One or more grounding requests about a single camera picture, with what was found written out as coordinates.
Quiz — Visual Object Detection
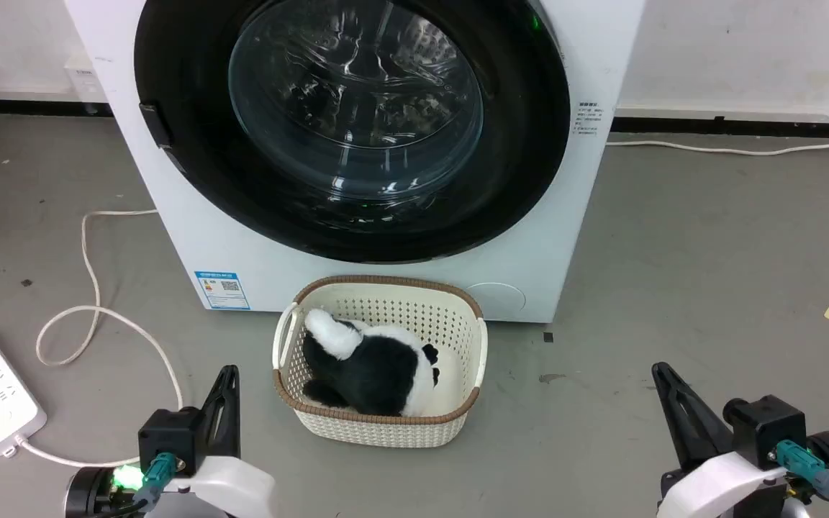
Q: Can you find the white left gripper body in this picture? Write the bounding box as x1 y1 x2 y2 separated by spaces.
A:
159 454 276 518

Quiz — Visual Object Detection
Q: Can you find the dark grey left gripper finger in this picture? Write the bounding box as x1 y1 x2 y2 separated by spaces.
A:
201 365 241 462

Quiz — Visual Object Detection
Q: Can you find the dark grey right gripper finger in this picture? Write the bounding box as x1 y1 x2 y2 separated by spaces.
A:
651 362 736 473

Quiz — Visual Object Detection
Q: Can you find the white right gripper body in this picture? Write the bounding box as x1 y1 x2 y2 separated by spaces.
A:
657 451 808 518

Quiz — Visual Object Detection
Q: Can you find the white front-load washing machine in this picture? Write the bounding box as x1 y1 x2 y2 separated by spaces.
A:
63 0 645 324

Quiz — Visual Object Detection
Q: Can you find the round black glass washer door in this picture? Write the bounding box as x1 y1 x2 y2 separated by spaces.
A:
134 0 571 265

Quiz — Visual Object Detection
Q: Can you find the blue energy label sticker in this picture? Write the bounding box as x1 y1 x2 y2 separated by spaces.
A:
194 271 251 311

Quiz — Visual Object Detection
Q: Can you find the black and white panda plush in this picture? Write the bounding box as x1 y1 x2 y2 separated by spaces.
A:
302 309 443 417

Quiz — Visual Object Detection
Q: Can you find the cream woven plastic laundry basket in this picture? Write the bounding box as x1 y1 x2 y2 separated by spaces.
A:
273 275 489 449

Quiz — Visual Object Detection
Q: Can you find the round white filter cover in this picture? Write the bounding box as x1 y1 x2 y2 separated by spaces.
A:
464 282 527 319

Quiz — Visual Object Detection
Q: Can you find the small white text sticker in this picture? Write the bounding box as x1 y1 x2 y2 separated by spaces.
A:
576 101 602 137

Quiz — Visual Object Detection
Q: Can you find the teal plug left camera cable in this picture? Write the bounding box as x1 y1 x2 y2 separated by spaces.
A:
94 451 186 518

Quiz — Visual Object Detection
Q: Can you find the teal plug camera cable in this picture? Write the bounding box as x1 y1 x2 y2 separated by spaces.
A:
94 451 186 518
775 440 829 518

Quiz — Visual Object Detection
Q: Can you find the teal plug right camera cable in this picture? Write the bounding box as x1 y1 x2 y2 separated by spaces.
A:
775 440 829 518

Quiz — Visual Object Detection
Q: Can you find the white power strip cable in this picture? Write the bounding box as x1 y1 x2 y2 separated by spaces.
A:
14 209 185 469

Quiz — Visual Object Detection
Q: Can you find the thin white power cord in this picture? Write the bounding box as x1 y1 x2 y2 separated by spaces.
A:
605 124 829 157

